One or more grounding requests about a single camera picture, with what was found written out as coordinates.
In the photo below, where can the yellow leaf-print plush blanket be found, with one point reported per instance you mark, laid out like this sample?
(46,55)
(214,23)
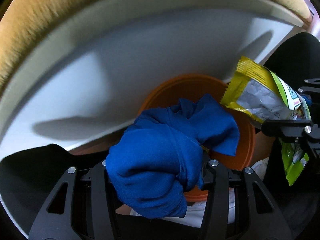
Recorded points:
(75,0)

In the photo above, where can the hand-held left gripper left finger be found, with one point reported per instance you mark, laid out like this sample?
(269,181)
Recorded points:
(100,180)

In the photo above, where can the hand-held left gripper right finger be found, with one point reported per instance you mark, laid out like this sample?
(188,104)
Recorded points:
(215,180)

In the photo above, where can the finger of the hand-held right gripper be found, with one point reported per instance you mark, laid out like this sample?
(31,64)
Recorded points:
(287,128)
(306,92)

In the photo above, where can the orange plastic bin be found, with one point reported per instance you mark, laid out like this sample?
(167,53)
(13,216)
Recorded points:
(175,92)

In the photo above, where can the blue cloth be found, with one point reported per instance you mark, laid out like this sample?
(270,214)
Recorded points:
(150,155)

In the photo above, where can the lime green snack packet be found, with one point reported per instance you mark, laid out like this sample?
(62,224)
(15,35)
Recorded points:
(257,97)

